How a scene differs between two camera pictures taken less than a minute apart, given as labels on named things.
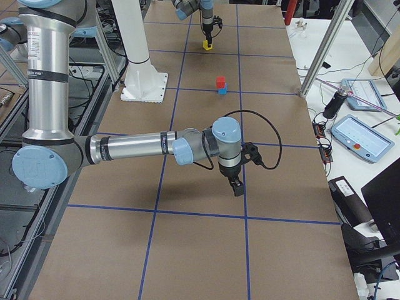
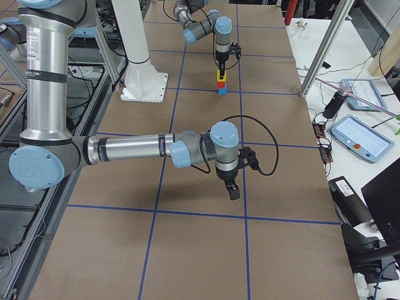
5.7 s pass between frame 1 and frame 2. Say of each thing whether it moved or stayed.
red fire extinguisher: stayed
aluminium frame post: stayed
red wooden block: stayed
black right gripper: moved
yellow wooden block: moved
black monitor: stayed
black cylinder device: stayed
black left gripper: moved
